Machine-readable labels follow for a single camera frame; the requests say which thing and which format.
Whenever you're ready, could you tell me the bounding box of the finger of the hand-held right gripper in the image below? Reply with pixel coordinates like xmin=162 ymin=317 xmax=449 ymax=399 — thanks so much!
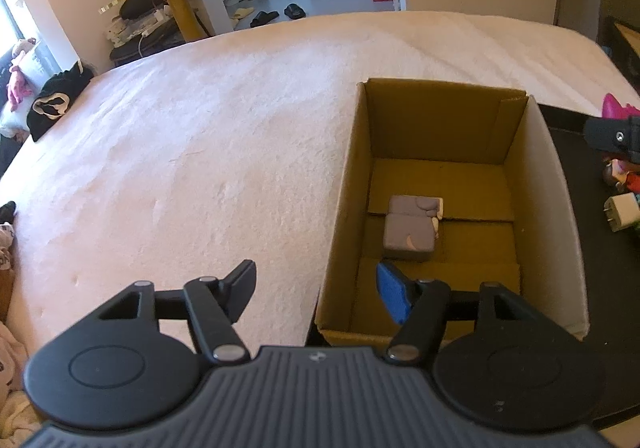
xmin=582 ymin=114 xmax=640 ymax=161

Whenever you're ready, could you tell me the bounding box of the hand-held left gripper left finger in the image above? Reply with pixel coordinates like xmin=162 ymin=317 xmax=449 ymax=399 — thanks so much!
xmin=95 ymin=259 xmax=258 ymax=367

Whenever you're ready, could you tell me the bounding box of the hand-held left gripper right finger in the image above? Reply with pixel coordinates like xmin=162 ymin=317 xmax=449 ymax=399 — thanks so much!
xmin=376 ymin=262 xmax=546 ymax=363

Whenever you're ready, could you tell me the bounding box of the brown-haired doll figurine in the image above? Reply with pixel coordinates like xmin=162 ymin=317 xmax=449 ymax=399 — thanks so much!
xmin=602 ymin=158 xmax=640 ymax=194

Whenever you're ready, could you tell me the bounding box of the cardboard box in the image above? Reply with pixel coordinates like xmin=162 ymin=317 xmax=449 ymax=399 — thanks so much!
xmin=315 ymin=77 xmax=591 ymax=346

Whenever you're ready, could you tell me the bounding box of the black tray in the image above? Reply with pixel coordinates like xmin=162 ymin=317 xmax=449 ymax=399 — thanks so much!
xmin=537 ymin=103 xmax=640 ymax=429

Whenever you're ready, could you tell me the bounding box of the black storage box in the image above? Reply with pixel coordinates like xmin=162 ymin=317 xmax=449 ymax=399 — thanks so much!
xmin=597 ymin=15 xmax=640 ymax=94

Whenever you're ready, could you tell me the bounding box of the white charger plug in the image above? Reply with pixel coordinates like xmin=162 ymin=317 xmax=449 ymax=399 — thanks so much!
xmin=604 ymin=193 xmax=640 ymax=233

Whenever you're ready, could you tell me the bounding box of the printed cloth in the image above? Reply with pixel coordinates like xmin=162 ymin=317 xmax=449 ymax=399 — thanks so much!
xmin=0 ymin=220 xmax=36 ymax=434

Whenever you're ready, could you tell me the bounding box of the black printed garment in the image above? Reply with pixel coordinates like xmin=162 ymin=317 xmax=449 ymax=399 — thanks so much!
xmin=26 ymin=60 xmax=95 ymax=143

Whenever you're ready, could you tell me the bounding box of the white power strip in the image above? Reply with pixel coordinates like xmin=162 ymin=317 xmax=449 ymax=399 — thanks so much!
xmin=105 ymin=8 xmax=173 ymax=46

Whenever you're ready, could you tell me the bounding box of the pink plush toy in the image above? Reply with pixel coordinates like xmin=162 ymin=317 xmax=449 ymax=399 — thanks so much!
xmin=7 ymin=37 xmax=41 ymax=105

